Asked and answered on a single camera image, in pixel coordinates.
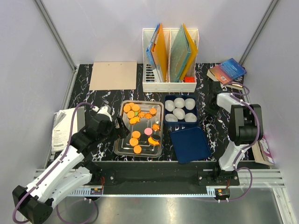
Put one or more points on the blue paperback book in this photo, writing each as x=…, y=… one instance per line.
x=228, y=71

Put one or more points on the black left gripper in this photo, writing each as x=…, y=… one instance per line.
x=122, y=131

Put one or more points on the blue folder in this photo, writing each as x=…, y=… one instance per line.
x=150, y=56

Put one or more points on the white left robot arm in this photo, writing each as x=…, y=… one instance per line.
x=68, y=171

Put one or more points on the yellow folder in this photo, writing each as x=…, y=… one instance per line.
x=192, y=52

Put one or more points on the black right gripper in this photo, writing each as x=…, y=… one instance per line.
x=215, y=111

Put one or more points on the tan clipboard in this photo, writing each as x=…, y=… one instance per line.
x=113, y=76

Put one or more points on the pink round cookie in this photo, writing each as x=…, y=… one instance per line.
x=148, y=131

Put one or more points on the white paper manual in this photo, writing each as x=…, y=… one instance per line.
x=61, y=127

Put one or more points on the lower paperback book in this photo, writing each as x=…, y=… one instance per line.
x=236, y=85

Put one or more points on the orange round cookie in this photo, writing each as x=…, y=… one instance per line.
x=137, y=149
x=131, y=114
x=136, y=108
x=136, y=134
x=127, y=108
x=133, y=142

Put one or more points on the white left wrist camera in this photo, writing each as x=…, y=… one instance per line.
x=105, y=110

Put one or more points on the blue tin lid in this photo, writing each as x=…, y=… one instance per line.
x=190, y=145

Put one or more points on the teal folder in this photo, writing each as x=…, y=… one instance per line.
x=179, y=51

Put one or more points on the orange star cookie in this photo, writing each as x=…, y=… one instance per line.
x=134, y=120

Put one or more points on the steel baking tray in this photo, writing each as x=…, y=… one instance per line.
x=122, y=146

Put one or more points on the blue cookie tin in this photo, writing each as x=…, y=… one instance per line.
x=181, y=124

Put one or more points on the white paper cup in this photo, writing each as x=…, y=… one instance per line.
x=171, y=118
x=190, y=103
x=179, y=103
x=169, y=105
x=190, y=117
x=179, y=113

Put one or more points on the red small box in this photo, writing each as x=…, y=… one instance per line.
x=189, y=80

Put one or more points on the orange folder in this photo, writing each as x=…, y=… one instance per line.
x=159, y=53

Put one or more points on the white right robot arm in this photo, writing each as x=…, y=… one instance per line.
x=244, y=130

